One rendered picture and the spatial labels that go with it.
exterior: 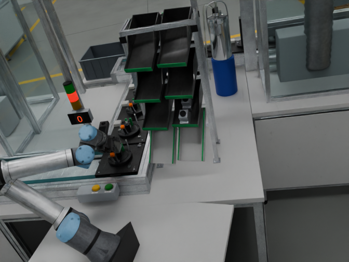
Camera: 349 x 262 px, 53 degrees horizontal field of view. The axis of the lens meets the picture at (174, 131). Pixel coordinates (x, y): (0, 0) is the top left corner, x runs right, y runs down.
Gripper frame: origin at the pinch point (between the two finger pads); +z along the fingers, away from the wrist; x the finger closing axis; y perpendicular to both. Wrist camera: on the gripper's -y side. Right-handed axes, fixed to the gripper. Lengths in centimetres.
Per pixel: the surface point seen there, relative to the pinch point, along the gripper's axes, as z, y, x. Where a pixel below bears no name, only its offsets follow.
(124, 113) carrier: 39.4, -28.3, -7.8
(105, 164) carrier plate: 5.4, 10.6, -8.2
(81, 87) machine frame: 81, -70, -60
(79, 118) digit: -4.0, -14.9, -18.9
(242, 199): 0, 35, 65
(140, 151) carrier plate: 11.4, 4.0, 10.7
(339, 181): 98, 24, 132
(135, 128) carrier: 23.1, -12.5, 4.7
